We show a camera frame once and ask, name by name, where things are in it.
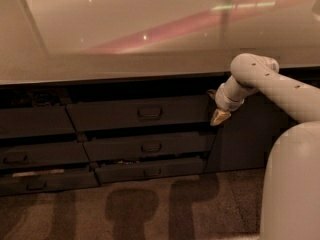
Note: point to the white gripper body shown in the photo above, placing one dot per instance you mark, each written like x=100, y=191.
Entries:
x=224, y=102

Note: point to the grey drawer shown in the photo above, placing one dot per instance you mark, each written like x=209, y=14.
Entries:
x=35, y=121
x=69, y=179
x=42, y=155
x=149, y=170
x=106, y=115
x=148, y=145

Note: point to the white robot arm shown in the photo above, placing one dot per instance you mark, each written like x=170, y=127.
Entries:
x=291, y=192

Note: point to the items in left drawer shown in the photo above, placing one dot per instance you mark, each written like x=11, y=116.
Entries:
x=33, y=99

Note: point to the grey cabinet door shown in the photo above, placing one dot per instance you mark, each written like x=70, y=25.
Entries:
x=270, y=105

